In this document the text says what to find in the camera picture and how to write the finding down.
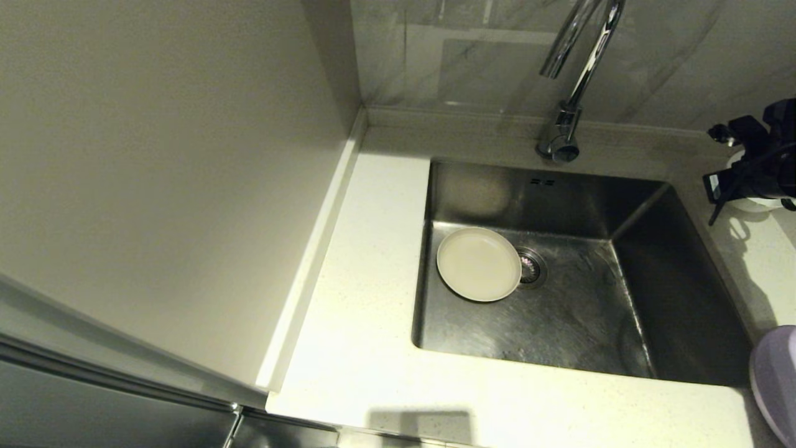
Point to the chrome gooseneck faucet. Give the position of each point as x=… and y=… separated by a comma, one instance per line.
x=563, y=130

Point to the grey tall cabinet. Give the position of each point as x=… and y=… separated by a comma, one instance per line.
x=155, y=155

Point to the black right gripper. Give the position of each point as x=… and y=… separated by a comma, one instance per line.
x=765, y=183

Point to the cream round plate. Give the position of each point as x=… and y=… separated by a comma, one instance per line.
x=479, y=264

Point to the counter base cabinet front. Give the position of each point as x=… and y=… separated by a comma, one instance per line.
x=280, y=435

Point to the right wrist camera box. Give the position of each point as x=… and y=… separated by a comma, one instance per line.
x=746, y=130

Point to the stainless steel sink basin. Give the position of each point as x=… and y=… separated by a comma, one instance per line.
x=559, y=330

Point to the white round bowl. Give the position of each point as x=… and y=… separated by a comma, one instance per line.
x=755, y=204

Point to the metal sink drain strainer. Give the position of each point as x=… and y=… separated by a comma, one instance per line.
x=535, y=269

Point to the purple round plate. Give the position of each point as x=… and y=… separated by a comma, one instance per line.
x=780, y=379

